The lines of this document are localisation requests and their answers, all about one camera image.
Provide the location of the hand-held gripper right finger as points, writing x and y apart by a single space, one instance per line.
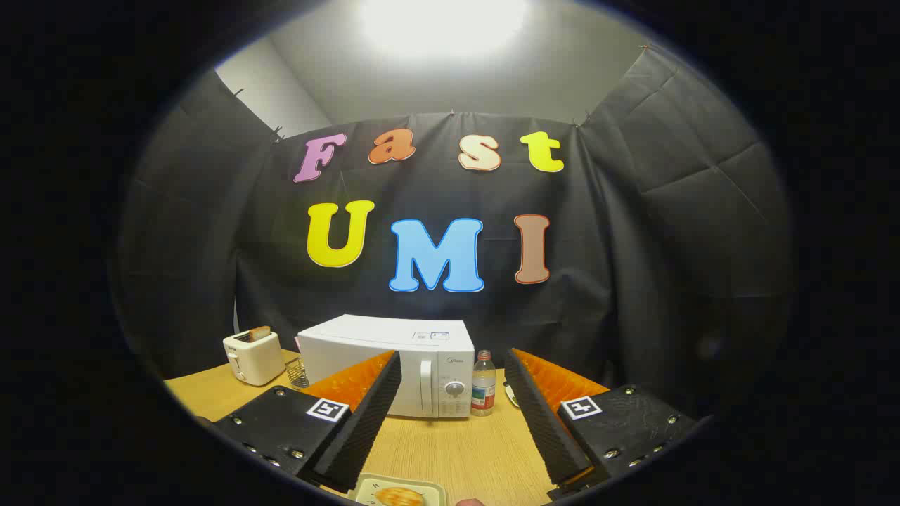
545 422

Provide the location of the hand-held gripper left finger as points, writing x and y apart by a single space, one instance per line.
365 422

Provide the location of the white microwave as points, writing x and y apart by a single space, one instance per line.
365 344

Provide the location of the golden bread bun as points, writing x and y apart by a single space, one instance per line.
399 497

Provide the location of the white food plate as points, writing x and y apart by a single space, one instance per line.
365 488

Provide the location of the white divided dish of beans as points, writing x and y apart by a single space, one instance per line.
511 395

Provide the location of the clear bottle with red label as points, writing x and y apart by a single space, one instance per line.
483 386

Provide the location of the white toaster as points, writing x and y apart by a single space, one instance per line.
253 362

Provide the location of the toast slice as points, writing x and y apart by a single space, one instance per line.
260 333

